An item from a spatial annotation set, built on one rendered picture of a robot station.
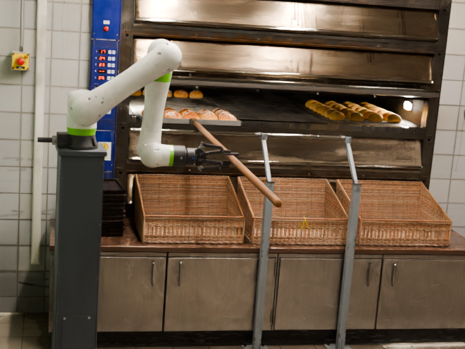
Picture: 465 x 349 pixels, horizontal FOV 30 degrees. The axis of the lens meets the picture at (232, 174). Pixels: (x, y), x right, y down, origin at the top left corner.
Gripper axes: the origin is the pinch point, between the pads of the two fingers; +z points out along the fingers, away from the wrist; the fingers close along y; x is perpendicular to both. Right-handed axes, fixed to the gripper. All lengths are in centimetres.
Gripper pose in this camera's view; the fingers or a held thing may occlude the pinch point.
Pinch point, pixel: (230, 158)
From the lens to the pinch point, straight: 382.7
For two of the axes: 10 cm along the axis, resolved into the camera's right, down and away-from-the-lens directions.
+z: 9.7, 0.3, 2.3
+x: 2.2, 2.2, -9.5
